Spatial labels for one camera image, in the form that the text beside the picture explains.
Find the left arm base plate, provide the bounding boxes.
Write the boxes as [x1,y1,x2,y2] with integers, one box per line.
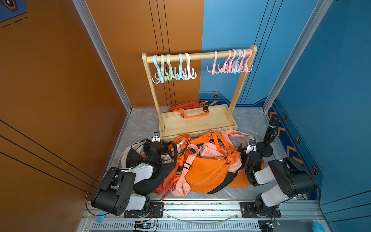
[124,202,164,218]

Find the green circuit board left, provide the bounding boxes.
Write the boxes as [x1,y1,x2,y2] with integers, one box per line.
[133,221,156,232]

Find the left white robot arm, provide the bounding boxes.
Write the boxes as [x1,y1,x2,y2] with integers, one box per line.
[91,139,178,217]

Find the light blue hook leftmost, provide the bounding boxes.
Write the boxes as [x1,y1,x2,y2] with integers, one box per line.
[152,55,165,84]

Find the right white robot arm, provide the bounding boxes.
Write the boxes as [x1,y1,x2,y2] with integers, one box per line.
[238,145,318,217]

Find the wooden clothes rack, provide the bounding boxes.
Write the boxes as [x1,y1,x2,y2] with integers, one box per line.
[142,45,258,142]

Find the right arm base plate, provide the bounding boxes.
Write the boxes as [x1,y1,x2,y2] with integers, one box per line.
[240,202,282,218]

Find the black crescent bag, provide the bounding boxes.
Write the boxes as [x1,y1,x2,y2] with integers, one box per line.
[208,172,238,194]

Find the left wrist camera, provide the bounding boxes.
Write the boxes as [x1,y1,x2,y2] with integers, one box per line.
[152,132,161,142]

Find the circuit board right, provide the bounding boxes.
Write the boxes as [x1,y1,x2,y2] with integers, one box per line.
[258,220,281,232]

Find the black strap bag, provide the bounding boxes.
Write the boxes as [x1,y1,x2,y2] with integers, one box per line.
[126,140,179,195]

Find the blue sponge block left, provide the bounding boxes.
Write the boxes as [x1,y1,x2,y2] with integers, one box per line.
[96,211,109,224]

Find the beige crescent bag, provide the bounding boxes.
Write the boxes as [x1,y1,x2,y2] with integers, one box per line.
[118,139,178,170]

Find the orange crescent bag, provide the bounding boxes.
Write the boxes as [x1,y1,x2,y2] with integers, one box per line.
[185,156,229,193]
[228,165,251,188]

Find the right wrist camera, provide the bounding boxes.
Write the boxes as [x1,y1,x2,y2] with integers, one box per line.
[246,139,257,154]

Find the pink hook rightmost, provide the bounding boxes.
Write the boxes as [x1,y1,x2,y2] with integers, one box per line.
[243,48,253,73]

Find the dark orange waist bag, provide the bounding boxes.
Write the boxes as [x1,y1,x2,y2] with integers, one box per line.
[168,101,209,119]

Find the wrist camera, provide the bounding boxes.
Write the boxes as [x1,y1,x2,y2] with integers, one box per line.
[246,139,257,154]
[152,132,161,142]

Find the pink hook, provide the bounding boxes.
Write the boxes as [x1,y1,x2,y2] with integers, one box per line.
[243,48,253,73]
[238,49,249,73]

